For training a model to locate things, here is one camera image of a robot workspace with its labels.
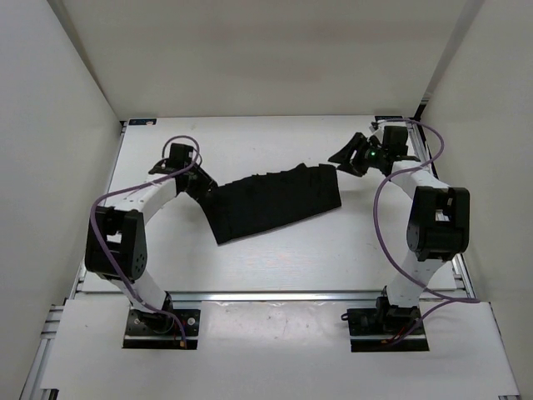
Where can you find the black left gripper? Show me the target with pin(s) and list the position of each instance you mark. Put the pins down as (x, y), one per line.
(206, 182)

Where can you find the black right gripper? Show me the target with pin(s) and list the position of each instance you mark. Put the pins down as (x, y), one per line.
(353, 166)

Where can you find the black pleated skirt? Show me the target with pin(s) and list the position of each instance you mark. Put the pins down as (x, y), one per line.
(262, 203)

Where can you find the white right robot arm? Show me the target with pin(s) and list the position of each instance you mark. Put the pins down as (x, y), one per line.
(438, 226)

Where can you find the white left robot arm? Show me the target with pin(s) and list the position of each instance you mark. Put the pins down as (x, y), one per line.
(116, 248)

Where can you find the right blue corner sticker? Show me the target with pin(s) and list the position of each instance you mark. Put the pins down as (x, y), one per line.
(379, 118)

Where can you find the white front cover board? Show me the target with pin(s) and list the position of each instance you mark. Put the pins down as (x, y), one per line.
(276, 351)

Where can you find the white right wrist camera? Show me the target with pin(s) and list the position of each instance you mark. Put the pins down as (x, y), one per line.
(377, 128)

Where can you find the aluminium table edge rail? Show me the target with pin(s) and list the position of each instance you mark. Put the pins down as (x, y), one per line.
(275, 296)

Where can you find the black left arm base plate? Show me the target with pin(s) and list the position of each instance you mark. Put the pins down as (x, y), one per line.
(152, 331)

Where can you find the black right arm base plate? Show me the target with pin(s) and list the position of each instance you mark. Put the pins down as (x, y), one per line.
(372, 331)

